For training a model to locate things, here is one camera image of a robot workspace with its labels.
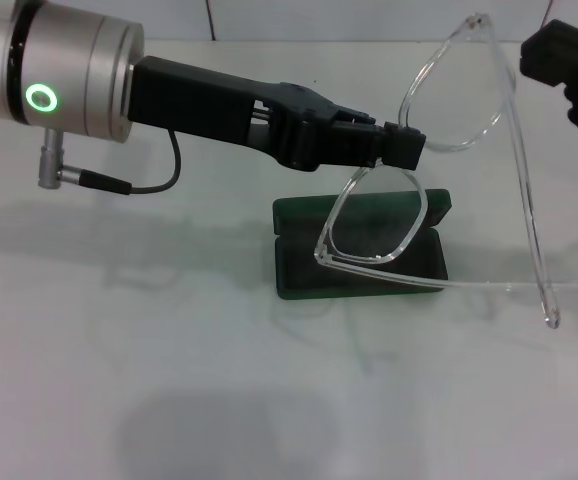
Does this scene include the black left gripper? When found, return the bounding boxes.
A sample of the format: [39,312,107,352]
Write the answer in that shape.
[128,55,401,174]

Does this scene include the transparent plastic glasses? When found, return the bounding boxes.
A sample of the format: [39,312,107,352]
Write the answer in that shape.
[312,13,578,331]

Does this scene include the green glasses case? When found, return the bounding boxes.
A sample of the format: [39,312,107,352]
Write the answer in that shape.
[272,188,453,301]

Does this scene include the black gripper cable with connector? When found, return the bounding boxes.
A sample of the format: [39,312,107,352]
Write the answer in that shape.
[38,128,180,197]

